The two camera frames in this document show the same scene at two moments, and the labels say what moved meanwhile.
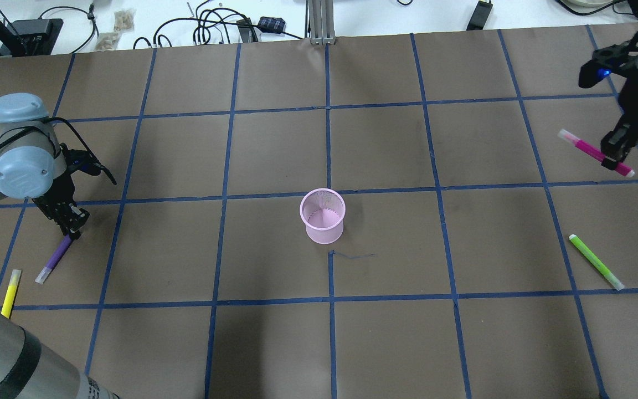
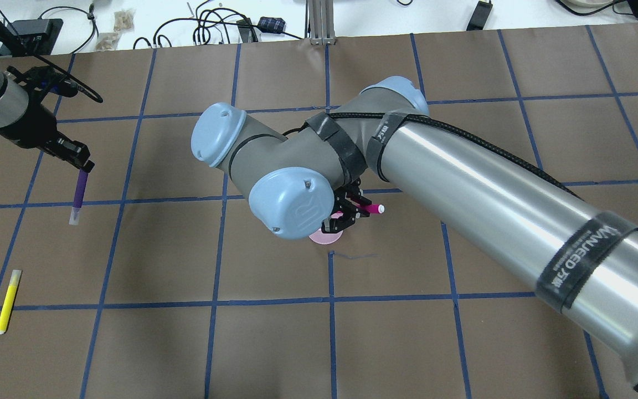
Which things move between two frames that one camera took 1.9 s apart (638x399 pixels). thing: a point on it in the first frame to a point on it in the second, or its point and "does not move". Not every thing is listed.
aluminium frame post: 321,18 does not move
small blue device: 271,24 does not move
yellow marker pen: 8,305 does not move
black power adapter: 479,18 does not move
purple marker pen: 45,271 to 78,195
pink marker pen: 592,152 to 371,208
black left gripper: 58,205 to 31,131
